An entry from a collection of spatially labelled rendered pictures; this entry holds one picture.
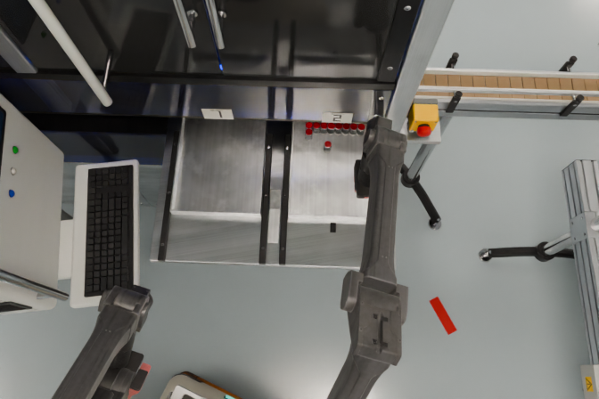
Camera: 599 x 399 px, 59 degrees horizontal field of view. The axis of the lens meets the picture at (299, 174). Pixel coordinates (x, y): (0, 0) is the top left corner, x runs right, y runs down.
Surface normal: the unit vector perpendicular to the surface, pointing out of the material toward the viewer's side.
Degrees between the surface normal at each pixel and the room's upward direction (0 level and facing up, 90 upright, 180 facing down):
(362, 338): 28
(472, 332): 0
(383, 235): 22
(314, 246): 0
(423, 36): 90
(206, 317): 0
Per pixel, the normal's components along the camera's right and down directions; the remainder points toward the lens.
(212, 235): 0.00, -0.36
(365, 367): 0.00, 0.40
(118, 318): 0.31, -0.81
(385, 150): 0.29, -0.55
